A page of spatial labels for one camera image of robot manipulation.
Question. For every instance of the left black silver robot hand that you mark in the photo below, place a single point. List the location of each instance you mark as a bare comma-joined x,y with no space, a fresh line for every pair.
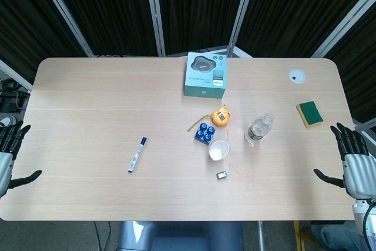
6,168

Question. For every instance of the blue jeans leg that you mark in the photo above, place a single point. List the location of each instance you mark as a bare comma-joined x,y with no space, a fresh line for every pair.
332,239

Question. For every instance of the white sneaker shoe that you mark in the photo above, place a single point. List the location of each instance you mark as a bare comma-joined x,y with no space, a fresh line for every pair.
7,121

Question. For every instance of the blue white marker pen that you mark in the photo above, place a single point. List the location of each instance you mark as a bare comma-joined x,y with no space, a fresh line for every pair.
137,155

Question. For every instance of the teal speaker product box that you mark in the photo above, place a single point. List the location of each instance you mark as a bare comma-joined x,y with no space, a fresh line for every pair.
205,71

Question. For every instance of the transparent plastic water bottle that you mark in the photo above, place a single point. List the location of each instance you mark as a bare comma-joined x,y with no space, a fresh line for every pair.
255,130

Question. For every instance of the white paper cup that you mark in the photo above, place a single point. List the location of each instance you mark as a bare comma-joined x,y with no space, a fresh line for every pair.
218,151

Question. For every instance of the orange tape measure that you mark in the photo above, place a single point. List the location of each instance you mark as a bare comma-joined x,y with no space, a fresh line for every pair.
221,116

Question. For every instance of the black floor equipment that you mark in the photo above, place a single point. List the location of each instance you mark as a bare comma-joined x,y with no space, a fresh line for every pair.
10,98

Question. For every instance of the grey partition frame post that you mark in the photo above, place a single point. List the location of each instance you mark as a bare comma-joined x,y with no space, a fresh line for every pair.
343,27
370,129
155,13
64,13
242,13
14,75

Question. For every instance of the grey robot torso base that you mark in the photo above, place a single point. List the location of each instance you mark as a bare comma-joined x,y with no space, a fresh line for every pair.
179,237

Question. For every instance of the blue toy building brick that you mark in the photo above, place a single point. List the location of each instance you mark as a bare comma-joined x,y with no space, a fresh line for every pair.
204,134

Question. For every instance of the black pleated curtain panel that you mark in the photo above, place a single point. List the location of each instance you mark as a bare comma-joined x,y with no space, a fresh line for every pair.
299,7
102,7
29,13
199,7
358,71

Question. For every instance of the small green pencil sharpener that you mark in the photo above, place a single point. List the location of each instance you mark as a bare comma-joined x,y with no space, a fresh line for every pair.
222,175

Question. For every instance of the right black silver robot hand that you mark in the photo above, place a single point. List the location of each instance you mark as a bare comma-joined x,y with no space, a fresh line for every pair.
359,171

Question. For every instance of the green yellow sponge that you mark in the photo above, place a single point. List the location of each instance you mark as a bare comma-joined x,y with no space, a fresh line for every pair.
310,113

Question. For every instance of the yellow wooden chair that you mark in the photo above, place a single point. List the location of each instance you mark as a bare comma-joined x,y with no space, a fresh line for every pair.
302,237

